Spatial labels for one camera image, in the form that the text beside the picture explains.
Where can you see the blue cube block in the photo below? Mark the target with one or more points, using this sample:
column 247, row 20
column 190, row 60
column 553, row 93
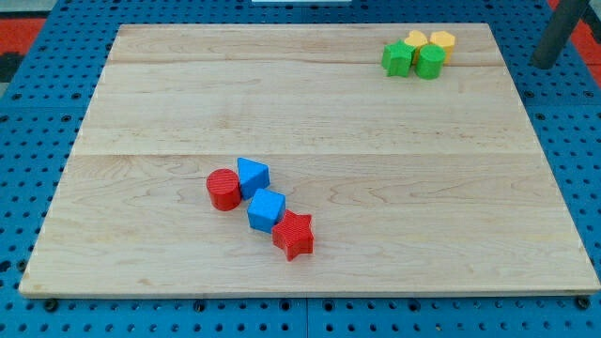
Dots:
column 265, row 210

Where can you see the yellow heart block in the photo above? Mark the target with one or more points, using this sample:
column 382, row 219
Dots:
column 416, row 39

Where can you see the red star block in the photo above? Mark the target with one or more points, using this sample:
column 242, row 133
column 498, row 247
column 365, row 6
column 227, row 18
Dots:
column 294, row 234

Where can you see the blue triangle block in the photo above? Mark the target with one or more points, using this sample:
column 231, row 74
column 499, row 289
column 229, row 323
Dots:
column 253, row 175

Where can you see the red cylinder block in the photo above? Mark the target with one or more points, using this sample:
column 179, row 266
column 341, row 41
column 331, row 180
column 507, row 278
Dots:
column 223, row 189

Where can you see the green cylinder block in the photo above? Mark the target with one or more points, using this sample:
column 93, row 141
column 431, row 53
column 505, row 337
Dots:
column 430, row 62

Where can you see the green star block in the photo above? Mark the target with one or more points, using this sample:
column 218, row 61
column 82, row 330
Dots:
column 397, row 58

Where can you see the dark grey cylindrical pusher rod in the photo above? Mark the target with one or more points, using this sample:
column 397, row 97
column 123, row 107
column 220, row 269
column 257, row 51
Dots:
column 559, row 29

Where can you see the yellow hexagon block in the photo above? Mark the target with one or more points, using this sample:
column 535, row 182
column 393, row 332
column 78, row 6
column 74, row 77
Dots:
column 446, row 41

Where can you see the light wooden board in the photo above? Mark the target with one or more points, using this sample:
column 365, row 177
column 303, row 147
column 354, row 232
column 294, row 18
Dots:
column 417, row 188

